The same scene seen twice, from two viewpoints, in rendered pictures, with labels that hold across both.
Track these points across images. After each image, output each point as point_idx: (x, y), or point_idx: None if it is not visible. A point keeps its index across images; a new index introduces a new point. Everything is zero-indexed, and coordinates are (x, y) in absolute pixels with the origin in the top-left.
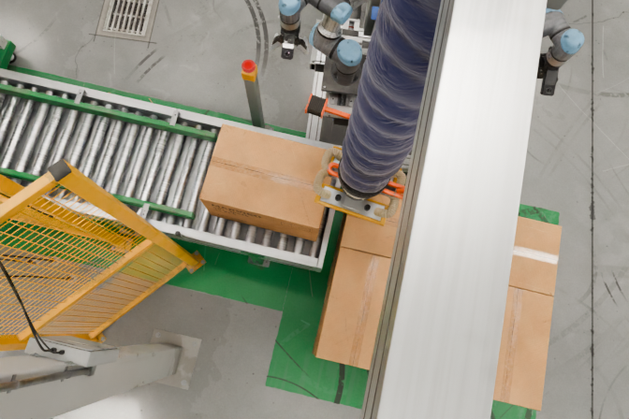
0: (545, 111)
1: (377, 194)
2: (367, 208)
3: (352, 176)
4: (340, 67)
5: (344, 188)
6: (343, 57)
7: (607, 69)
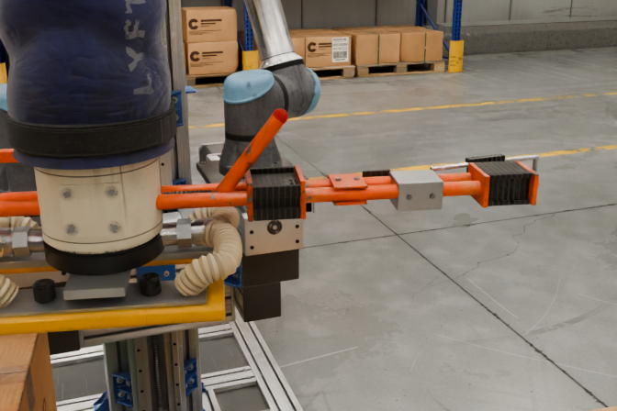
0: (475, 375)
1: (150, 132)
2: (150, 277)
3: None
4: (5, 140)
5: (38, 145)
6: (2, 94)
7: (513, 309)
